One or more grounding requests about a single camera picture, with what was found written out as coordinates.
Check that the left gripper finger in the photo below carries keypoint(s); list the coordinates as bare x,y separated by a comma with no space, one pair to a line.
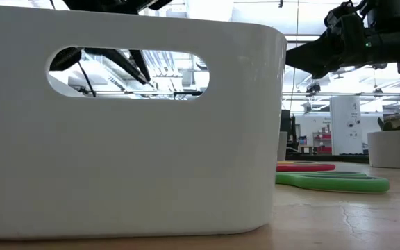
141,66

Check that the black paintbrush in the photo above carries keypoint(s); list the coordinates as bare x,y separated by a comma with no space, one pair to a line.
116,66

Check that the white plastic bin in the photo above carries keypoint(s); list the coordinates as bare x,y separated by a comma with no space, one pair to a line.
134,156

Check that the black round spotlight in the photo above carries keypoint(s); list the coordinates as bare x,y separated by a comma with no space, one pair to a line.
380,66
313,88

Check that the grey horizontal pipe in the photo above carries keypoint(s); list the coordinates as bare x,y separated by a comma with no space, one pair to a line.
359,93

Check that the black monitor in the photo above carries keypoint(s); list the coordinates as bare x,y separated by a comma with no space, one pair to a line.
286,119

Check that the white round pillar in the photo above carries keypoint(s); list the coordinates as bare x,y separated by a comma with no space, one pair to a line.
346,125

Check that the red shelf unit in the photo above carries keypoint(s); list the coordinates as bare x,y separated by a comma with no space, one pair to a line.
322,142

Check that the grey plastic bin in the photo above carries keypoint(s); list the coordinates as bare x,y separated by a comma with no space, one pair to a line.
282,146

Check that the white potted plant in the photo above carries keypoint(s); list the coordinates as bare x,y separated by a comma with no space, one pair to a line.
391,149

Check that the black metal rig frame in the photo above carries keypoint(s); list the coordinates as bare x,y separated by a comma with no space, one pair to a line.
325,158

